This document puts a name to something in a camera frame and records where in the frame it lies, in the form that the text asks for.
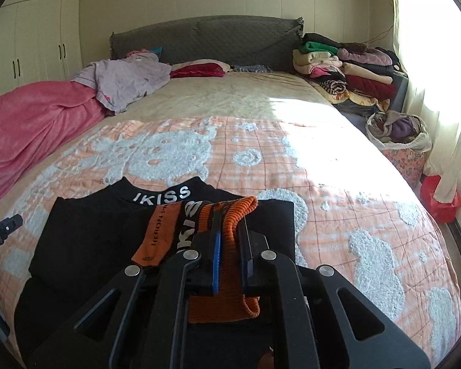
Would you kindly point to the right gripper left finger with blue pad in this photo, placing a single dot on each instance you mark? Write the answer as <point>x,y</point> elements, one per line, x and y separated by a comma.
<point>120,327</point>

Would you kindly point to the pink blanket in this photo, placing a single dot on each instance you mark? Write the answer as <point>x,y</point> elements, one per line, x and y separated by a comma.
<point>38,118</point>

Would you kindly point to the red velvet pillow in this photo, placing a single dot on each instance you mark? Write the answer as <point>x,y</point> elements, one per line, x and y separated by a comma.
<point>200,68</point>

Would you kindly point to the cream wardrobe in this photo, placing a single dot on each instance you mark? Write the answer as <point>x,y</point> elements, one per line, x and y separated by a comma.
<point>39,40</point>

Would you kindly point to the white curtain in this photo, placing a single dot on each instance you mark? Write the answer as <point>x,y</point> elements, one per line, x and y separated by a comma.
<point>427,39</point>

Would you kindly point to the dark grey headboard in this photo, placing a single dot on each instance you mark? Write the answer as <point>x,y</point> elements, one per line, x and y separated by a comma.
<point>234,39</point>

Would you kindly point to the black and orange sweater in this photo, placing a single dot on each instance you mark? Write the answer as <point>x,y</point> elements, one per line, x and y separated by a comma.
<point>87,241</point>

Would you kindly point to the stack of folded clothes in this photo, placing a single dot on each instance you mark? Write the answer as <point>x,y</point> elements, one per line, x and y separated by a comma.
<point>357,79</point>

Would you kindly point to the lilac crumpled garment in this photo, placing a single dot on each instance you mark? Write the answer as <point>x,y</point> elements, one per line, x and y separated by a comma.
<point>119,82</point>

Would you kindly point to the floral basket with clothes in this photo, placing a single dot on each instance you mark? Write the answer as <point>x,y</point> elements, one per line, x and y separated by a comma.
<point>403,139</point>

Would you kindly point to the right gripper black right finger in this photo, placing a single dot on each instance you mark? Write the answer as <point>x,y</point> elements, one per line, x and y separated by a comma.
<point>318,318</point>

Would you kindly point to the orange white patterned bedspread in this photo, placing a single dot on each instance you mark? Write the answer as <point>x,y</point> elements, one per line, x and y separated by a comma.
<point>352,209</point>

